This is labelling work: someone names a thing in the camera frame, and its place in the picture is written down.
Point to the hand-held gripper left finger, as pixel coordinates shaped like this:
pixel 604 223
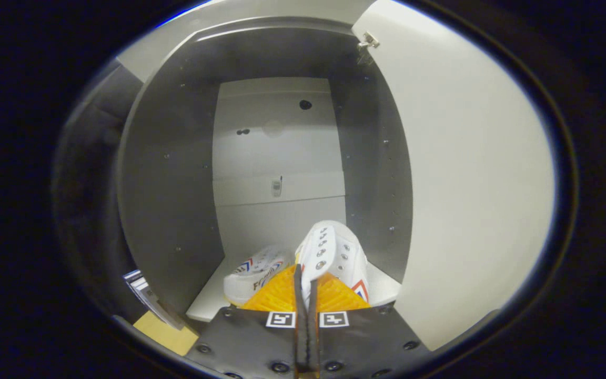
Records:
pixel 298 295

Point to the black backdrop cloth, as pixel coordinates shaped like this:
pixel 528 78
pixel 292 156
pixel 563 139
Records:
pixel 92 184

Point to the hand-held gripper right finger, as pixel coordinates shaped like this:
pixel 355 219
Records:
pixel 313 300

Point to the white canvas shoe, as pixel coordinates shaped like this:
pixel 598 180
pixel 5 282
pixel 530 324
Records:
pixel 253 271
pixel 334 252

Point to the dark grey shoe cabinet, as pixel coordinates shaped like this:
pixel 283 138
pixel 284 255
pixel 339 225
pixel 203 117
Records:
pixel 171 173

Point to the white shoe cabinet door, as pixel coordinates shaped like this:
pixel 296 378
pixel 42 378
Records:
pixel 471 184

